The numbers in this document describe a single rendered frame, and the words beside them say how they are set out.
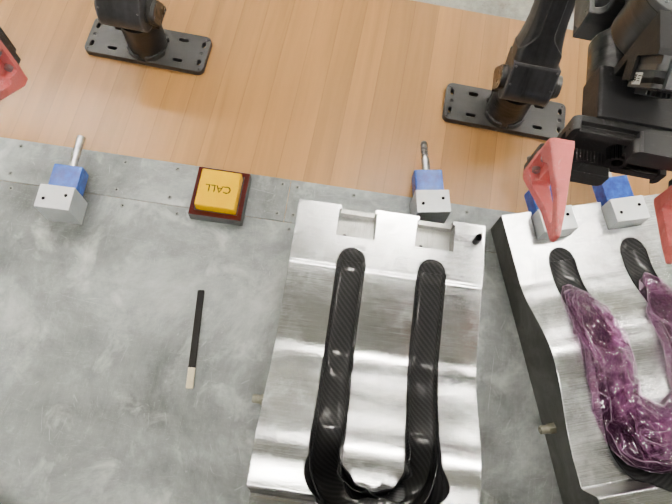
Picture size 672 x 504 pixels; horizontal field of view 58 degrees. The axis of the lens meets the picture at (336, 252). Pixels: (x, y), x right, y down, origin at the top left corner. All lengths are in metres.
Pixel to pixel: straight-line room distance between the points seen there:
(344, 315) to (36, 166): 0.54
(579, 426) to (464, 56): 0.63
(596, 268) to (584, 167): 0.37
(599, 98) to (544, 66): 0.37
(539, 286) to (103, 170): 0.67
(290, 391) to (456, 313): 0.24
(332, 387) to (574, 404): 0.31
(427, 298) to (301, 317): 0.17
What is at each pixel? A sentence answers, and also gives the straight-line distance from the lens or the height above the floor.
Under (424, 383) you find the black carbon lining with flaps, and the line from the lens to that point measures 0.79.
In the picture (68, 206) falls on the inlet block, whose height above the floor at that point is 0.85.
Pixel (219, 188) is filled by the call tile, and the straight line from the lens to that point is 0.91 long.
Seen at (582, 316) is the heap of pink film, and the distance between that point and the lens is 0.85.
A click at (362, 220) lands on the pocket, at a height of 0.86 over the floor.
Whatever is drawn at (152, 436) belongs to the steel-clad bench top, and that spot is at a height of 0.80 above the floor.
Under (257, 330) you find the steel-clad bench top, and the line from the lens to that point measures 0.87.
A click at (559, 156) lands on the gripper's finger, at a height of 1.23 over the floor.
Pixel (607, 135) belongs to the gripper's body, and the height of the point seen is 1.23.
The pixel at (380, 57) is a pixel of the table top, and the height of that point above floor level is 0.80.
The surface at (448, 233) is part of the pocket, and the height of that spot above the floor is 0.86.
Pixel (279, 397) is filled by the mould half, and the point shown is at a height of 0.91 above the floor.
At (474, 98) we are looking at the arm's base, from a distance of 1.05.
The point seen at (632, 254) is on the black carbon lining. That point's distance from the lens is 0.97.
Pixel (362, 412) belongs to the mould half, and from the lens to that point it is 0.74.
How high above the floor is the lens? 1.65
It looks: 70 degrees down
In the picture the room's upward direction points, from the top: 8 degrees clockwise
